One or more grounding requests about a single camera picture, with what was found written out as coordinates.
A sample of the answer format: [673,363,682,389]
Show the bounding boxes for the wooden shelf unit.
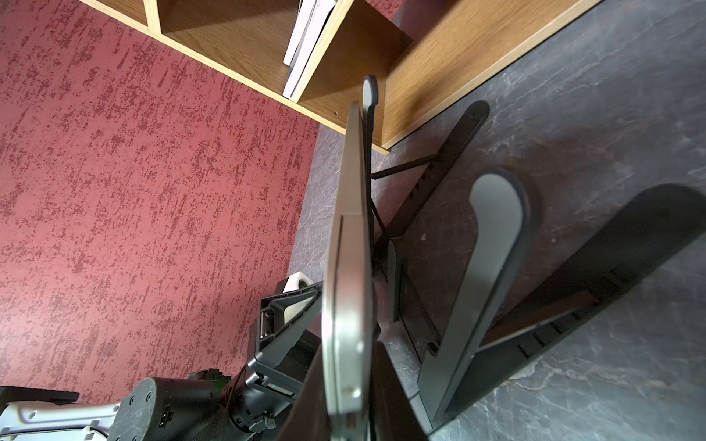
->
[93,1,592,153]

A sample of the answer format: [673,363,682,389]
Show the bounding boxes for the silver laptop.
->
[322,101,373,440]

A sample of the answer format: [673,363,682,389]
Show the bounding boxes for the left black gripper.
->
[222,282,323,440]

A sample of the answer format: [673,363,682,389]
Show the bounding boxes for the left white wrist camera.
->
[275,272,314,323]

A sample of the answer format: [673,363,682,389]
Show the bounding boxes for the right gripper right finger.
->
[370,342,428,441]

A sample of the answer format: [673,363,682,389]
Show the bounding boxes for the blue books on shelf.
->
[283,0,336,100]

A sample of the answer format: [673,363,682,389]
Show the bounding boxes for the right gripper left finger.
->
[278,348,330,441]

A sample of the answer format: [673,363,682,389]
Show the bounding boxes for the black folding laptop stand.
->
[360,75,706,434]

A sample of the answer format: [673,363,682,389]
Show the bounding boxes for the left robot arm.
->
[1,281,323,440]

